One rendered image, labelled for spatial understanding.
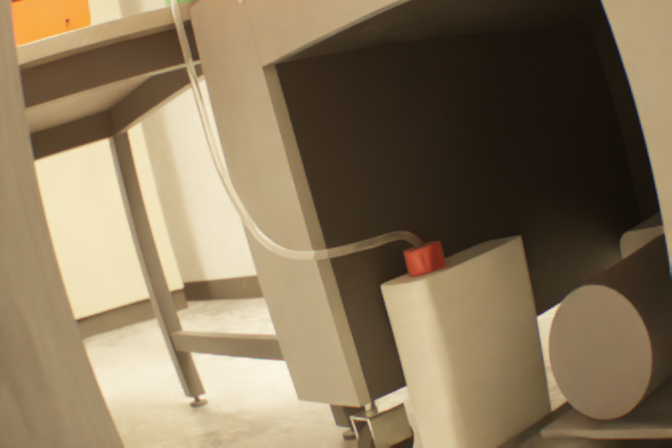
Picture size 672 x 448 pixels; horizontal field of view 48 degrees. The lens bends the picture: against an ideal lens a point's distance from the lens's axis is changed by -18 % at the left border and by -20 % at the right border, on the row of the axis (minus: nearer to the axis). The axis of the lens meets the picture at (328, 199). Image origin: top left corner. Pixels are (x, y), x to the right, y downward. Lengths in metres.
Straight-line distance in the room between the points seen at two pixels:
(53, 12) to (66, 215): 2.80
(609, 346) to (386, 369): 0.33
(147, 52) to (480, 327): 0.60
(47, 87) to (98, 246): 2.87
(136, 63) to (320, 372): 0.50
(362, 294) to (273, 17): 0.34
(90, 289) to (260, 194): 2.95
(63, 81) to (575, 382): 0.80
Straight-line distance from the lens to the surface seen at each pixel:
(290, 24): 0.98
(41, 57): 1.18
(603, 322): 0.90
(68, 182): 4.03
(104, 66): 1.24
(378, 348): 1.08
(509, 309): 1.09
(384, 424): 1.16
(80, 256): 4.01
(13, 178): 0.25
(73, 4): 1.28
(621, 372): 0.90
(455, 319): 1.03
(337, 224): 1.06
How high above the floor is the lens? 0.40
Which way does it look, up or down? 1 degrees down
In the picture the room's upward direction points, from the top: 16 degrees counter-clockwise
